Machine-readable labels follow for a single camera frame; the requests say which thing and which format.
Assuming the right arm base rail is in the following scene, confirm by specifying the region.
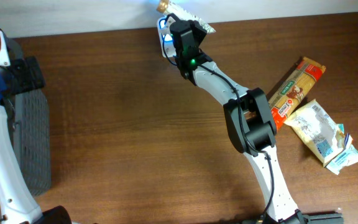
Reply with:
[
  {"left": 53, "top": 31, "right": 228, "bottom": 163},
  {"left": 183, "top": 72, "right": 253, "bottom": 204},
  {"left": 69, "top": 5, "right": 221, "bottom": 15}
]
[{"left": 241, "top": 212, "right": 344, "bottom": 224}]

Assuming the teal wet wipes packet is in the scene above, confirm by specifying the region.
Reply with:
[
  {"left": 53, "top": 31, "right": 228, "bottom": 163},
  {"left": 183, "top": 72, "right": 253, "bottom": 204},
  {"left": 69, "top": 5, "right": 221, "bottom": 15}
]
[{"left": 326, "top": 133, "right": 358, "bottom": 175}]

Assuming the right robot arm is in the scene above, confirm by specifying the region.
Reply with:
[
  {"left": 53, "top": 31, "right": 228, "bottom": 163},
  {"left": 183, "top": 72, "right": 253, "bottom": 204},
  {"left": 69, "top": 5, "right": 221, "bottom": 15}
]
[{"left": 169, "top": 19, "right": 308, "bottom": 223}]

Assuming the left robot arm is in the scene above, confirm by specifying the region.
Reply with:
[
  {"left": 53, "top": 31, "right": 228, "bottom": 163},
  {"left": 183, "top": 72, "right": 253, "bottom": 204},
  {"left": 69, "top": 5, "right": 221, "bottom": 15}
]
[{"left": 0, "top": 29, "right": 71, "bottom": 223}]

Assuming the white toothpaste tube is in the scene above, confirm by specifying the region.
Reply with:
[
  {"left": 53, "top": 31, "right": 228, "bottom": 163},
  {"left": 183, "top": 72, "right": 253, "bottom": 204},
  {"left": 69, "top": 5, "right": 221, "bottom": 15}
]
[{"left": 157, "top": 0, "right": 216, "bottom": 34}]

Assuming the grey plastic mesh basket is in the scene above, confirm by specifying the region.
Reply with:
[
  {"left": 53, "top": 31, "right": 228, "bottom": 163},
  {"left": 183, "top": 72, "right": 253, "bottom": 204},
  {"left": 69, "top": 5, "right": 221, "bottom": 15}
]
[{"left": 5, "top": 38, "right": 52, "bottom": 197}]

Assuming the yellow snack bag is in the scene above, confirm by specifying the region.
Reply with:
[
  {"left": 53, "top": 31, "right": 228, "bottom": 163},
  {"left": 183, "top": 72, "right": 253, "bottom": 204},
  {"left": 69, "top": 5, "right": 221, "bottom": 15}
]
[{"left": 285, "top": 100, "right": 352, "bottom": 167}]

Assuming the white barcode scanner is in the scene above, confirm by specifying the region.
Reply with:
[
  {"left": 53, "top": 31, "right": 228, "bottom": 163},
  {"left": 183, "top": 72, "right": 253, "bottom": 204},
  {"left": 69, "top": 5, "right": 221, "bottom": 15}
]
[{"left": 157, "top": 16, "right": 176, "bottom": 58}]

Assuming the orange noodle packet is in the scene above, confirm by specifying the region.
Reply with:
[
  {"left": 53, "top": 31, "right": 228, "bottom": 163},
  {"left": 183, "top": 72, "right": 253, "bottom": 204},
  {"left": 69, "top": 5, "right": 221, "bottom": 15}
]
[{"left": 268, "top": 57, "right": 326, "bottom": 130}]

